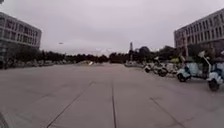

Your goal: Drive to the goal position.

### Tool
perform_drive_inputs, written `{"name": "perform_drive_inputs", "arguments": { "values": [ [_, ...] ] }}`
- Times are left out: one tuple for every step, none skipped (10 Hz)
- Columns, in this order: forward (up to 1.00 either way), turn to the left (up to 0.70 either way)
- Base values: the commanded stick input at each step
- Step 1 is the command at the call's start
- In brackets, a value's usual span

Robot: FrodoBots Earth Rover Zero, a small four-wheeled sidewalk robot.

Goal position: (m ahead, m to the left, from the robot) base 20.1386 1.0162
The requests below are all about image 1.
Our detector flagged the grey paved plaza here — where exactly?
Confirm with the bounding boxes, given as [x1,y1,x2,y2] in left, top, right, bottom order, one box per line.
[0,62,224,128]

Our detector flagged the row of parked scooters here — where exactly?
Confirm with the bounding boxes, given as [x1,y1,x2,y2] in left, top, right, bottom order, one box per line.
[143,50,224,92]

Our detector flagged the row of trees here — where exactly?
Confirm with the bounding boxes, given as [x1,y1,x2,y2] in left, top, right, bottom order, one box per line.
[0,45,224,70]

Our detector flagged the row of parked vehicles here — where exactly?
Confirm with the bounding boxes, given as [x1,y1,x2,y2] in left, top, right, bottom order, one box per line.
[0,58,76,70]

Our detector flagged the grey multi-storey building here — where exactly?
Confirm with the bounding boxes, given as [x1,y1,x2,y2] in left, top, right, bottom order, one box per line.
[173,7,224,58]
[0,11,43,63]

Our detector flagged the tall narrow tower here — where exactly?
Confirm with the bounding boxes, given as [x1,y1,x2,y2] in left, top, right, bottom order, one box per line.
[129,41,134,62]

